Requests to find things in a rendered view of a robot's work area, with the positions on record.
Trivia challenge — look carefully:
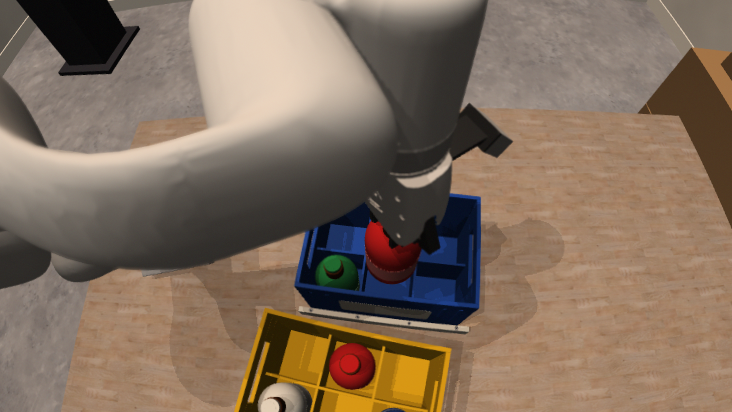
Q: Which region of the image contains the orange divided crate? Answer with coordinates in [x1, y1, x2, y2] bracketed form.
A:
[234, 308, 451, 412]

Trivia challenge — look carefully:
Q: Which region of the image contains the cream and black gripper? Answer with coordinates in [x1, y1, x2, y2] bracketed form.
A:
[365, 150, 452, 255]

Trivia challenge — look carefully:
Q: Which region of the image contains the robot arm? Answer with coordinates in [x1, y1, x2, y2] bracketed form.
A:
[0, 0, 513, 289]

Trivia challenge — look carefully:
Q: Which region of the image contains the blue crate with dividers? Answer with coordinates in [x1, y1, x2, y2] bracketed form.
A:
[294, 193, 481, 326]

